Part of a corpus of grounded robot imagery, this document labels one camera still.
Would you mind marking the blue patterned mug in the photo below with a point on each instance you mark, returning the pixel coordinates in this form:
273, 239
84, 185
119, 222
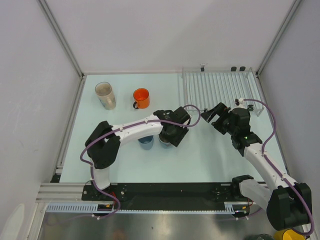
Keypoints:
165, 144

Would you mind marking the clear acrylic dish rack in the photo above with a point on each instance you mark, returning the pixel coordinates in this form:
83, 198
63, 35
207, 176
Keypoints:
211, 87

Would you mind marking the black binder clip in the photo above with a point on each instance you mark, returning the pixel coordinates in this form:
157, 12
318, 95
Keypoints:
234, 68
250, 107
202, 67
242, 68

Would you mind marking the yellow mug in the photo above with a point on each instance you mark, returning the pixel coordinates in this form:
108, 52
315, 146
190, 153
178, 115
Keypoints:
288, 234

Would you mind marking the clear plastic cup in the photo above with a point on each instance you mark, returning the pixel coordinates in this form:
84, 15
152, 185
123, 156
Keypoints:
103, 89

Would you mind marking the beige tall mug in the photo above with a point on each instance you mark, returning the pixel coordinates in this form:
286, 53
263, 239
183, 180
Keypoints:
108, 102

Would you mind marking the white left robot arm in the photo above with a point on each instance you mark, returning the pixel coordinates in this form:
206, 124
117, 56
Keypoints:
103, 145

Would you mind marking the aluminium frame rail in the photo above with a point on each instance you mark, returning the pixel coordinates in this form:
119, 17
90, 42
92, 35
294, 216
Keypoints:
59, 192

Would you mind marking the light blue cable duct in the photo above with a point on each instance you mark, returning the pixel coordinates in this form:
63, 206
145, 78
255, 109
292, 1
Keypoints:
88, 208

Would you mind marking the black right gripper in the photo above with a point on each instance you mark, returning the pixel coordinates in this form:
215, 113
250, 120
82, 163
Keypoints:
220, 109

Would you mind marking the orange mug black handle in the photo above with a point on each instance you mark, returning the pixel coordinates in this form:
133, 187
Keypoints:
141, 98

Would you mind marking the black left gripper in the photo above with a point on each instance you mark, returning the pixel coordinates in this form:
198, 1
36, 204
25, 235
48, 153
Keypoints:
176, 139

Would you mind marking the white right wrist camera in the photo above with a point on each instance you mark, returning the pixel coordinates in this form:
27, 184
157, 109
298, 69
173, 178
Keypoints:
240, 103

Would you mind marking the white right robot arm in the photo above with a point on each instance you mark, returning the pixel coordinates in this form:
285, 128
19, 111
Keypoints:
287, 203

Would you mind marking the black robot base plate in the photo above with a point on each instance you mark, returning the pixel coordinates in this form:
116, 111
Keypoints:
195, 196

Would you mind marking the light blue plastic cup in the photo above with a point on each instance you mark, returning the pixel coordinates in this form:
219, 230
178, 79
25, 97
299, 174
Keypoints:
146, 142

